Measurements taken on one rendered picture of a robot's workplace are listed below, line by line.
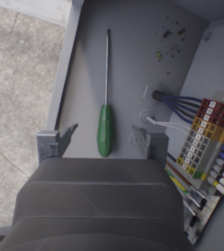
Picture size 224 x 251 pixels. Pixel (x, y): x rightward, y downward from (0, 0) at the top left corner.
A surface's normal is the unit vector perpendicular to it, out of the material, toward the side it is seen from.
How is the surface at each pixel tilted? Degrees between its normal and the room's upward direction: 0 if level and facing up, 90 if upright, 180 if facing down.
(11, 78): 0
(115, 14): 0
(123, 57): 0
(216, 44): 90
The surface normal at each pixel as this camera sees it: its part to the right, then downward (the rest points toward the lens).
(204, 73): -0.93, -0.20
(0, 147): 0.24, 0.33
